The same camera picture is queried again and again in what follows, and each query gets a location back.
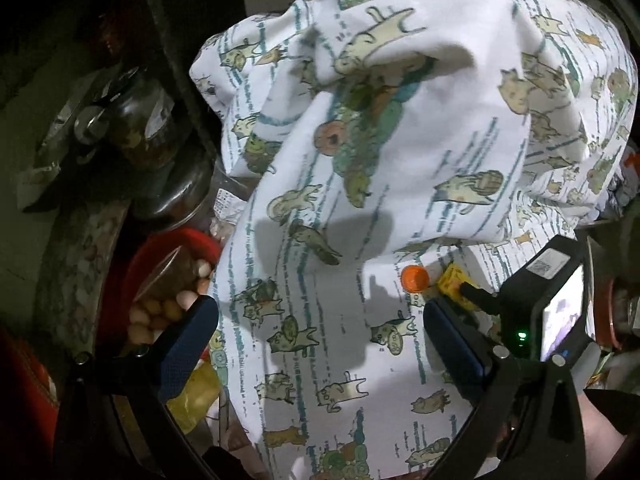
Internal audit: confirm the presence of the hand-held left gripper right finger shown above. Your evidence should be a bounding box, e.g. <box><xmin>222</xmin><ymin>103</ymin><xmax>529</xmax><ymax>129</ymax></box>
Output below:
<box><xmin>422</xmin><ymin>297</ymin><xmax>587</xmax><ymax>480</ymax></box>

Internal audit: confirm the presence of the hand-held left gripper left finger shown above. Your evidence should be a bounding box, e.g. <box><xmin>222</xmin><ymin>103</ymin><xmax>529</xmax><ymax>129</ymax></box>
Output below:
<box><xmin>52</xmin><ymin>294</ymin><xmax>221</xmax><ymax>480</ymax></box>

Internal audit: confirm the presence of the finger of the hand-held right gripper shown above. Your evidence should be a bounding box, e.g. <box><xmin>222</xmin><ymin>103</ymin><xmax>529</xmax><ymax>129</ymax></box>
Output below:
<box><xmin>460</xmin><ymin>282</ymin><xmax>506</xmax><ymax>317</ymax></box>

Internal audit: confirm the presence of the yellow small packet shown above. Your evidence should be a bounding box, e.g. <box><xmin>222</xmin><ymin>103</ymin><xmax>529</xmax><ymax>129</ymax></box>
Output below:
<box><xmin>437</xmin><ymin>265</ymin><xmax>482</xmax><ymax>312</ymax></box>

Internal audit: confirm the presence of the person's right forearm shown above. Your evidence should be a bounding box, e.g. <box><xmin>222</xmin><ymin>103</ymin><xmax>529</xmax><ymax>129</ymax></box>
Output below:
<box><xmin>575</xmin><ymin>387</ymin><xmax>640</xmax><ymax>480</ymax></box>

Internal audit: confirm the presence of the pile of eggs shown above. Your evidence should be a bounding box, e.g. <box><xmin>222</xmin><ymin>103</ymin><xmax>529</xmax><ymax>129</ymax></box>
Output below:
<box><xmin>126</xmin><ymin>257</ymin><xmax>213</xmax><ymax>347</ymax></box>

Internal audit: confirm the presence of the clear zip bag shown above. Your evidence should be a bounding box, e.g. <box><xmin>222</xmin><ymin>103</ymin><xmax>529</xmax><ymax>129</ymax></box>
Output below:
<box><xmin>134</xmin><ymin>245</ymin><xmax>200</xmax><ymax>303</ymax></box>

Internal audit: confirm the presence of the yellow plastic bag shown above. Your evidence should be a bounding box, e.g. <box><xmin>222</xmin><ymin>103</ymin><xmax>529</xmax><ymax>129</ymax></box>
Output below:
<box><xmin>167</xmin><ymin>360</ymin><xmax>222</xmax><ymax>436</ymax></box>

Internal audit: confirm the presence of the red-rimmed jar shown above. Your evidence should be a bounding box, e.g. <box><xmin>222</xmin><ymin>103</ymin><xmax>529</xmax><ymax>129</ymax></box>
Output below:
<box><xmin>594</xmin><ymin>272</ymin><xmax>640</xmax><ymax>352</ymax></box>

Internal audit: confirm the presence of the red plastic bowl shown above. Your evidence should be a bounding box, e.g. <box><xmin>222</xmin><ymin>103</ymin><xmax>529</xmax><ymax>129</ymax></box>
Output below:
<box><xmin>120</xmin><ymin>227</ymin><xmax>223</xmax><ymax>361</ymax></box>

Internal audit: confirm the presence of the clear labelled plastic bag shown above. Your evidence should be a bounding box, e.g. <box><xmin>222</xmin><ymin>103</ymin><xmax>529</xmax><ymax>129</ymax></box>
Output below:
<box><xmin>209</xmin><ymin>170</ymin><xmax>253</xmax><ymax>242</ymax></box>

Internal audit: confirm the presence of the floral patterned round tray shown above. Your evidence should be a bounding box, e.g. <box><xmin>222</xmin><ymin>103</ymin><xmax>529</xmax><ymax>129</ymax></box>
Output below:
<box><xmin>32</xmin><ymin>199</ymin><xmax>132</xmax><ymax>358</ymax></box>

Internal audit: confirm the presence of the dark metal pot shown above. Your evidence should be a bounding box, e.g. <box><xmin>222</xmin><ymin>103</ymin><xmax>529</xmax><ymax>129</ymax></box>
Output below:
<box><xmin>131</xmin><ymin>149</ymin><xmax>217</xmax><ymax>222</ymax></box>

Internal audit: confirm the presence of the cat print white cloth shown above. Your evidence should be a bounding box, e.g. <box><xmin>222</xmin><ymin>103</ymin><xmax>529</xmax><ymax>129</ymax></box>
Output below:
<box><xmin>189</xmin><ymin>0</ymin><xmax>640</xmax><ymax>480</ymax></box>

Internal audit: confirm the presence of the red plastic container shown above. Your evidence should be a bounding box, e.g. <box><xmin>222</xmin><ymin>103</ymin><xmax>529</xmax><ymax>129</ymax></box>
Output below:
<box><xmin>0</xmin><ymin>329</ymin><xmax>62</xmax><ymax>480</ymax></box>

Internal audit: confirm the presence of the large glass jar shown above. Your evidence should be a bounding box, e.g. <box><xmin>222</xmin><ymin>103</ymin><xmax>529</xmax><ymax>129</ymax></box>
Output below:
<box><xmin>106</xmin><ymin>66</ymin><xmax>190</xmax><ymax>170</ymax></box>

